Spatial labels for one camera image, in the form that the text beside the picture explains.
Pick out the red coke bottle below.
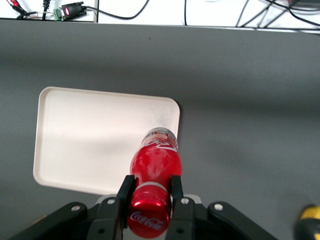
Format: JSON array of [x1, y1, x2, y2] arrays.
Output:
[[126, 127, 183, 239]]

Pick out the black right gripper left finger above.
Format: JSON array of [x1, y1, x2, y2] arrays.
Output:
[[7, 174, 137, 240]]

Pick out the cream plastic tray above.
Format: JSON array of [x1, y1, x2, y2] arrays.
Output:
[[32, 86, 181, 196]]

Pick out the black serial connector green terminal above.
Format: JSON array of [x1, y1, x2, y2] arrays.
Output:
[[52, 1, 88, 21]]

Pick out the red alligator clip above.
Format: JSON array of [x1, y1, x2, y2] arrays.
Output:
[[6, 0, 26, 12]]

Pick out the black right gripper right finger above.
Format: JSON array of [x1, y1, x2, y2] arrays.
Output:
[[165, 175, 279, 240]]

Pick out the yellow toy hot dog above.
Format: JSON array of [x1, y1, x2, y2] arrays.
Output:
[[293, 203, 320, 240]]

